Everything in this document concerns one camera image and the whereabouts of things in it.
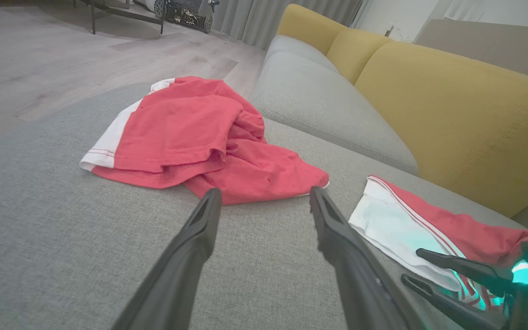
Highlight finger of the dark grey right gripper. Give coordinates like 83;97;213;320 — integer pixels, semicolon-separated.
401;274;507;330
416;248;514;296

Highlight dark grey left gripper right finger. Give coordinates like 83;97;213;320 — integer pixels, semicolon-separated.
310;186;425;330

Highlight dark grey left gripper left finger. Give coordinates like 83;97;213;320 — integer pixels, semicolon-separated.
113;188;222;330

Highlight red jersey shirt white sleeves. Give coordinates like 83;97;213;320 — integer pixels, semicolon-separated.
349;175;528;312

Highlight red mesh shorts white trim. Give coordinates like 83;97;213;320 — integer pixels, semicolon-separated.
80;77;330;205

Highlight large grey sofa chaise seat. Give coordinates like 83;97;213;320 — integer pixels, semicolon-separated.
0;82;528;330

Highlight large yellow sofa back cushion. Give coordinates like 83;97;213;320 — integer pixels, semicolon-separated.
355;41;528;218

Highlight long grey sofa seat cushion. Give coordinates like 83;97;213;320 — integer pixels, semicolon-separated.
250;35;418;176

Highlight beige flat panel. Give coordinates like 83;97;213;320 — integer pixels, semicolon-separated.
414;18;528;86

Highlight small white object behind sofa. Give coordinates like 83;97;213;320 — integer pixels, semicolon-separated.
385;22;413;43

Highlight black wheeled machine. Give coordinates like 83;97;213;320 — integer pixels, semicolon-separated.
154;0;213;34

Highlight grey curtain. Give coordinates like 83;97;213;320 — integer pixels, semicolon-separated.
212;0;365;50

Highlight black metal table frame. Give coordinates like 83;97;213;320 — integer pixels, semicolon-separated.
74;0;165;35

